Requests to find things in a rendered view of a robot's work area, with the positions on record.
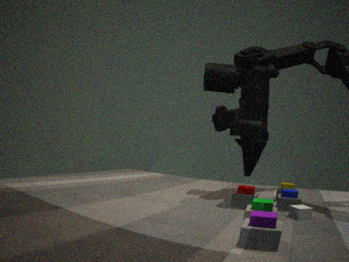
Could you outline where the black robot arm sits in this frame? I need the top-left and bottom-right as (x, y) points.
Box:
(204, 40), (349, 132)

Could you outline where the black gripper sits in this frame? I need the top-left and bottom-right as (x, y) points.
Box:
(230, 93), (269, 176)

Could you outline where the red button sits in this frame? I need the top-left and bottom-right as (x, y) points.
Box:
(230, 185), (259, 208)

